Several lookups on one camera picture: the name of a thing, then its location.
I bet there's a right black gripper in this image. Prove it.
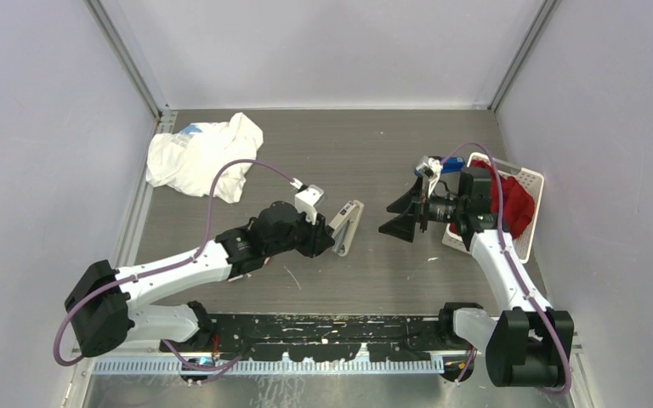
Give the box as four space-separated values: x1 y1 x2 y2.
379 173 466 242

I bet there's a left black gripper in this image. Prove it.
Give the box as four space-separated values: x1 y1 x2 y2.
264 206 332 258

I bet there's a blue black stapler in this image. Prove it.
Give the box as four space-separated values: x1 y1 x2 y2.
440 156 467 174

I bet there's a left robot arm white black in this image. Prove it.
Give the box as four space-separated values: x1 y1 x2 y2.
65 201 335 358

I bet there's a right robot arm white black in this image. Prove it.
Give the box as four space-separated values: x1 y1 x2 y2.
378 167 574 394

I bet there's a red cloth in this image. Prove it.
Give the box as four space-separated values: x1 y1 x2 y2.
469 161 536 239

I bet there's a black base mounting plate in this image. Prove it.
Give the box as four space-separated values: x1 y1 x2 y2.
159 314 474 363

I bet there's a white plastic basket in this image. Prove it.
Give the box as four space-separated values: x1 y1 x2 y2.
443 152 544 264

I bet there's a white crumpled t-shirt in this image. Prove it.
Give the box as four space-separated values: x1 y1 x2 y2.
145 112 264 197

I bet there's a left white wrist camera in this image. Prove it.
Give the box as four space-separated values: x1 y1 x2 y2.
294 184 325 225

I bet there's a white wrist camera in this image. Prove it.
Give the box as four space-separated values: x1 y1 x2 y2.
294 184 325 225
415 156 443 198

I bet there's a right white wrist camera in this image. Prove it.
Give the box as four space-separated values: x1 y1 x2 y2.
415 156 443 198

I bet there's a white perforated cable rail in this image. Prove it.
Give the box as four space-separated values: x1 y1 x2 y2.
91 356 444 376

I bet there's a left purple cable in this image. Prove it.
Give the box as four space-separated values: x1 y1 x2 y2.
53 159 305 367

